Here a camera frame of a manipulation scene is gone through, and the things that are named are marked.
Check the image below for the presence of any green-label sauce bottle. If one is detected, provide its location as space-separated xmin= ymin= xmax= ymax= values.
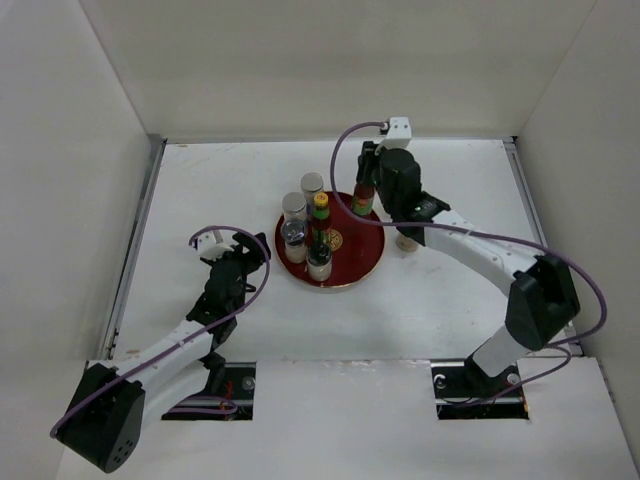
xmin=351 ymin=174 xmax=376 ymax=217
xmin=311 ymin=192 xmax=331 ymax=244

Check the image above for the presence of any black-lid seasoning jar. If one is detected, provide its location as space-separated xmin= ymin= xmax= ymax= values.
xmin=396 ymin=236 xmax=419 ymax=253

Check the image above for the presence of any white bead jar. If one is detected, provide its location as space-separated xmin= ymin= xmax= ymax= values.
xmin=300 ymin=172 xmax=324 ymax=221
xmin=281 ymin=192 xmax=308 ymax=223

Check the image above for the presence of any black-top grinder bottle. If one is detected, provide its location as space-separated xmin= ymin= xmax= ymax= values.
xmin=280 ymin=219 xmax=307 ymax=264

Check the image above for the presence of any small black-capped powder bottle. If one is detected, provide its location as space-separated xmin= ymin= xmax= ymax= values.
xmin=307 ymin=242 xmax=332 ymax=282

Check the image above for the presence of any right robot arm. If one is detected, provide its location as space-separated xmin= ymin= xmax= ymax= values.
xmin=356 ymin=141 xmax=580 ymax=396

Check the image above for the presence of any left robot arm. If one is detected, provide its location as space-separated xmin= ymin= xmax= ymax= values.
xmin=50 ymin=226 xmax=271 ymax=473

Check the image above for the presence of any red round tray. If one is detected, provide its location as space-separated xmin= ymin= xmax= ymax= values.
xmin=273 ymin=192 xmax=385 ymax=288

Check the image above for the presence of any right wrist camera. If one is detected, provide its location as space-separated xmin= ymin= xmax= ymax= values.
xmin=376 ymin=117 xmax=412 ymax=152

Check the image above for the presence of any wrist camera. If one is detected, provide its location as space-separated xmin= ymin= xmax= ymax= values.
xmin=376 ymin=117 xmax=412 ymax=152
xmin=189 ymin=228 xmax=232 ymax=260

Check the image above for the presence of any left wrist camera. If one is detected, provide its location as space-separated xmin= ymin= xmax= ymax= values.
xmin=189 ymin=228 xmax=232 ymax=260

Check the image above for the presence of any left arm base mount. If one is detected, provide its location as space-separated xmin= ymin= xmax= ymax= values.
xmin=161 ymin=362 xmax=257 ymax=422

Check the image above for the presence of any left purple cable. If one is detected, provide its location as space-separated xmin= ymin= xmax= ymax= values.
xmin=49 ymin=225 xmax=272 ymax=439

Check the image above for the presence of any purple cable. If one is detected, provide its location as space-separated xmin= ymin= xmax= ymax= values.
xmin=330 ymin=119 xmax=609 ymax=406
xmin=49 ymin=225 xmax=272 ymax=439

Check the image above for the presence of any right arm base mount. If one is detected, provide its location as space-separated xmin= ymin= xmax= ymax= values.
xmin=431 ymin=361 xmax=529 ymax=420

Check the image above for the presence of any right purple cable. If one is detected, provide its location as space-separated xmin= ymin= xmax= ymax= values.
xmin=330 ymin=119 xmax=609 ymax=406

